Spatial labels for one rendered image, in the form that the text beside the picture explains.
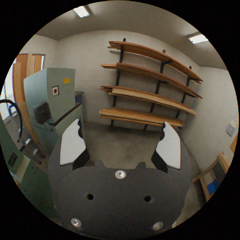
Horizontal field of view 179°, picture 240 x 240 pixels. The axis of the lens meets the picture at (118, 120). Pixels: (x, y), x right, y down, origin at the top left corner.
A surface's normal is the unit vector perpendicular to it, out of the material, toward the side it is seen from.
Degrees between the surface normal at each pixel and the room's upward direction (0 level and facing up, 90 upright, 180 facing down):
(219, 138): 90
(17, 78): 87
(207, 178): 90
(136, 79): 90
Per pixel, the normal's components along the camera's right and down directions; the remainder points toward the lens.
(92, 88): -0.04, 0.50
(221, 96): -0.99, -0.14
